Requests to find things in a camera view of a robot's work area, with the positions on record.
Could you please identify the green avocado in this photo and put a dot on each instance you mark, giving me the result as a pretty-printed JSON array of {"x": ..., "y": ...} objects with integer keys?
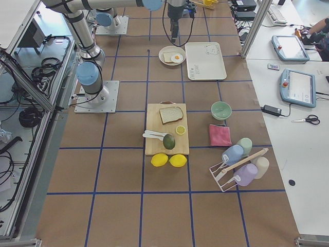
[{"x": 169, "y": 141}]

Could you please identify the white keyboard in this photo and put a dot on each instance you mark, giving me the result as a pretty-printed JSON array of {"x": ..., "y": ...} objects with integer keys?
[{"x": 275, "y": 16}]

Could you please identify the purple cup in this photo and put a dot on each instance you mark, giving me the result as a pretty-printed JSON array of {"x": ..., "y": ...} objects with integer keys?
[{"x": 244, "y": 175}]

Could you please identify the teach pendant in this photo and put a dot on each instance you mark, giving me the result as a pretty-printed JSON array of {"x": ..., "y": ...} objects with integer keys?
[
  {"x": 298, "y": 88},
  {"x": 289, "y": 49}
]

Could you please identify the pink cloth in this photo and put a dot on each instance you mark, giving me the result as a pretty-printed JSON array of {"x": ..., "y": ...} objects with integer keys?
[{"x": 219, "y": 136}]

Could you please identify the white plastic spoon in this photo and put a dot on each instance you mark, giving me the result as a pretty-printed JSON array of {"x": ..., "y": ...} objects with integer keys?
[{"x": 146, "y": 135}]

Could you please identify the white wire cup rack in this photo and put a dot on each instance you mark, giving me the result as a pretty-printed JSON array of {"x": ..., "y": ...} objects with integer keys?
[{"x": 223, "y": 174}]

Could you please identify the black scissors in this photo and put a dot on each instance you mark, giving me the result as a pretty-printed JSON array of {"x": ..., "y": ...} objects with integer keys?
[{"x": 311, "y": 119}]

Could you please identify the left yellow lemon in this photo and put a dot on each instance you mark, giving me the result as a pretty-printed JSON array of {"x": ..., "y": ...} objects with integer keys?
[{"x": 159, "y": 159}]

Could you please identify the black power adapter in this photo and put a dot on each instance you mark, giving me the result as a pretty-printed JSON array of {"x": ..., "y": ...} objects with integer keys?
[{"x": 271, "y": 110}]

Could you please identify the white round plate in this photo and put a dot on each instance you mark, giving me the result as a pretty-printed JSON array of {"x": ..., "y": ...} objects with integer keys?
[{"x": 175, "y": 49}]

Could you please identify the yellow lemon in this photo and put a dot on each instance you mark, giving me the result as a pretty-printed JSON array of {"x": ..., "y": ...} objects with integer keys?
[
  {"x": 159, "y": 159},
  {"x": 178, "y": 160}
]

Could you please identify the cream cup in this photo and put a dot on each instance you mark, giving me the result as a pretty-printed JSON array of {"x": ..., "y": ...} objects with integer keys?
[{"x": 262, "y": 164}]

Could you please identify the aluminium frame post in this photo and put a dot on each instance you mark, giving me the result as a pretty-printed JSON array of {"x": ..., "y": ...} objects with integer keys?
[{"x": 260, "y": 15}]

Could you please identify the wooden cutting board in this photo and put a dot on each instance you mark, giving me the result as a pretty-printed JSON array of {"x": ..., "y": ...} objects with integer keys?
[{"x": 153, "y": 123}]

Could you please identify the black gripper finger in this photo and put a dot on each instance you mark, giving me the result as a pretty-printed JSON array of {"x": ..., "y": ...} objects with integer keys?
[{"x": 174, "y": 30}]

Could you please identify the lower teach pendant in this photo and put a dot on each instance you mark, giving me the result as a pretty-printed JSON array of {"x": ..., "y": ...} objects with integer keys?
[{"x": 298, "y": 88}]

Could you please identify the blue cup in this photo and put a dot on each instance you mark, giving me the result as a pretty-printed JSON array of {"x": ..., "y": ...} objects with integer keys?
[{"x": 232, "y": 155}]

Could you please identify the fried egg toy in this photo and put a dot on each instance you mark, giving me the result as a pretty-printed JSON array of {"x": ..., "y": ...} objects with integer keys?
[{"x": 177, "y": 58}]

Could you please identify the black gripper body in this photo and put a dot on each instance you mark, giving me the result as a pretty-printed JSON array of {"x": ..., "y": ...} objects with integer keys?
[{"x": 175, "y": 13}]

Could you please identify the lemon slice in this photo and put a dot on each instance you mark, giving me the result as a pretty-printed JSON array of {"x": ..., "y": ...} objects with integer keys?
[{"x": 180, "y": 130}]

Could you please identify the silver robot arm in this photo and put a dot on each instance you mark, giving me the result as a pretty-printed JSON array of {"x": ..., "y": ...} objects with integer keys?
[
  {"x": 108, "y": 18},
  {"x": 89, "y": 73}
]

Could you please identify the green bowl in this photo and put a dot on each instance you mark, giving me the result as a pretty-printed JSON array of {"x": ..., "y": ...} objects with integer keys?
[{"x": 221, "y": 110}]

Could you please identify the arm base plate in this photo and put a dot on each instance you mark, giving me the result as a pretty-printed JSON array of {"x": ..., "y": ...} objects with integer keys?
[
  {"x": 105, "y": 102},
  {"x": 122, "y": 30}
]

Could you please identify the green cup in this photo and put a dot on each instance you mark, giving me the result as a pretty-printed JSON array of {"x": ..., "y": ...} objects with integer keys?
[{"x": 246, "y": 144}]

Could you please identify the upper teach pendant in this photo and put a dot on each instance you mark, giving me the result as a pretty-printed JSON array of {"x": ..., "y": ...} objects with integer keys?
[{"x": 289, "y": 49}]

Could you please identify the white bear tray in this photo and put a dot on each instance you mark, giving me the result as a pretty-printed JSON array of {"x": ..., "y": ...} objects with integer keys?
[{"x": 205, "y": 61}]

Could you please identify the right yellow lemon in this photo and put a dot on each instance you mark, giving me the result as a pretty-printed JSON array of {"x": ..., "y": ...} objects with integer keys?
[{"x": 178, "y": 160}]

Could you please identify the bread slice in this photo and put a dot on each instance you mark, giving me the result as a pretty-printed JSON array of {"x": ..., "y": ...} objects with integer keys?
[
  {"x": 167, "y": 56},
  {"x": 171, "y": 114}
]

